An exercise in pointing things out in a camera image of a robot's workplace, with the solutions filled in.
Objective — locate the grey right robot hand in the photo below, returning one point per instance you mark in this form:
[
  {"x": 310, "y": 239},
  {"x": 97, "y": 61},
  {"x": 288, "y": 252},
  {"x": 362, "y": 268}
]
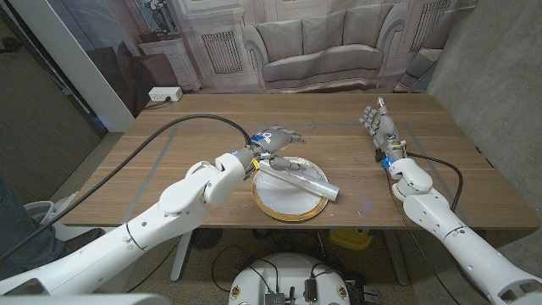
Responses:
[{"x": 387, "y": 135}]

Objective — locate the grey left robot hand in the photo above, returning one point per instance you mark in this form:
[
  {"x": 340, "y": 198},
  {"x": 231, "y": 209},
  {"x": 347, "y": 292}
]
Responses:
[{"x": 271, "y": 144}]

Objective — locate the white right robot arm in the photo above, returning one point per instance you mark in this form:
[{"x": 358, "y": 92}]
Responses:
[{"x": 461, "y": 245}]

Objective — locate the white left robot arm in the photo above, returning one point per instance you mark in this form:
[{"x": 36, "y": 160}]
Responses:
[{"x": 148, "y": 229}]

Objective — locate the white gold-rimmed paper plate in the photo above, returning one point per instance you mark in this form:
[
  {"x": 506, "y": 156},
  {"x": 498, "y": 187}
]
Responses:
[{"x": 288, "y": 199}]

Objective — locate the yellow object under table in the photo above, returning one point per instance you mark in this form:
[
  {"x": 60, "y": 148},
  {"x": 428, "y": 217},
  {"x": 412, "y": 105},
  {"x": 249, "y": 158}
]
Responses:
[{"x": 351, "y": 239}]

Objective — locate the printed living room backdrop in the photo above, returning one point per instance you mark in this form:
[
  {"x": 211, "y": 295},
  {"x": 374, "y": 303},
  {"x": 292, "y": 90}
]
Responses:
[{"x": 322, "y": 42}]

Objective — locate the black round floor fan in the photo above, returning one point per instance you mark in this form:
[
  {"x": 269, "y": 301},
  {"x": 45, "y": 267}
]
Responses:
[{"x": 206, "y": 238}]

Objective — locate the white power strip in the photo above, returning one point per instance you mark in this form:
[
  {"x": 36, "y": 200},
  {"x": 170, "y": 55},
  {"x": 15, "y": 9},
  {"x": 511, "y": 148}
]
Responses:
[{"x": 165, "y": 93}]

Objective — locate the white table leg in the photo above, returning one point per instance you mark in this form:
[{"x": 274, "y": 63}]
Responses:
[
  {"x": 398, "y": 262},
  {"x": 181, "y": 258}
]

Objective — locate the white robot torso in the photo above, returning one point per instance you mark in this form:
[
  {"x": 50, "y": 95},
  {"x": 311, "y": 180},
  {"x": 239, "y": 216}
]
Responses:
[{"x": 288, "y": 271}]

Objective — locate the white chair base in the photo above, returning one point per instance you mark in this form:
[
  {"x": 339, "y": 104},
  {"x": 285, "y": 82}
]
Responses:
[{"x": 38, "y": 212}]

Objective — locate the person leg with dark shoe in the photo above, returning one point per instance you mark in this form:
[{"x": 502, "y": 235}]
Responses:
[{"x": 21, "y": 237}]

